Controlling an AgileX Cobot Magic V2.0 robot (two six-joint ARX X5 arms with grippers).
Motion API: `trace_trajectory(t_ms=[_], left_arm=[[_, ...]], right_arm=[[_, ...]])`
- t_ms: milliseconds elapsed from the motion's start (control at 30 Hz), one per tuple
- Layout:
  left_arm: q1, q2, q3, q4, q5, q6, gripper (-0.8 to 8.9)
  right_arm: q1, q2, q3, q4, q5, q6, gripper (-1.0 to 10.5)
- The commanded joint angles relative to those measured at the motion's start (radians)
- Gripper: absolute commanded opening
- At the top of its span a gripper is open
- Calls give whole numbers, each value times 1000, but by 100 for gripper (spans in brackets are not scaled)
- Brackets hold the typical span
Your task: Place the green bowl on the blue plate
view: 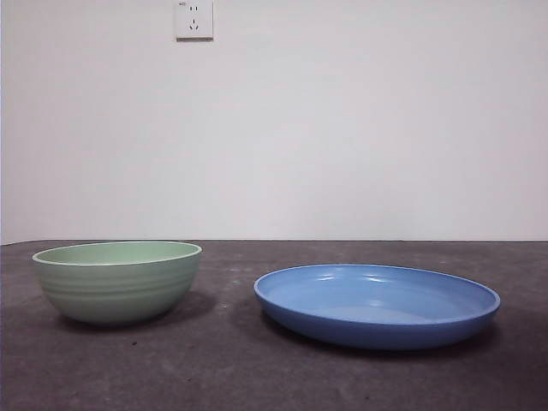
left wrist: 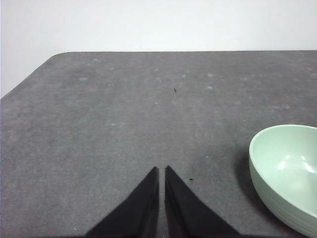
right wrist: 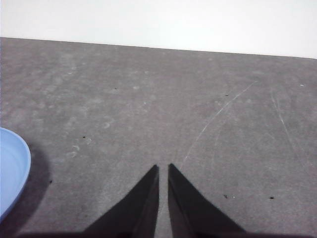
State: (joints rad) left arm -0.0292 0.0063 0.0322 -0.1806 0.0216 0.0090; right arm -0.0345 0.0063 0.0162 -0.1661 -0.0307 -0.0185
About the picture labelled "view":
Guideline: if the green ribbed bowl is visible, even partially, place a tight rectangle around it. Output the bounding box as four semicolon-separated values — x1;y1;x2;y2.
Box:
32;241;203;323

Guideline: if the white wall socket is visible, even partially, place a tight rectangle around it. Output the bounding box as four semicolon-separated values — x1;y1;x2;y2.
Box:
175;0;214;43

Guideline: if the blue plate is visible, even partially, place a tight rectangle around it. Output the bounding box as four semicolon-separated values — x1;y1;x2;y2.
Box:
253;263;501;351

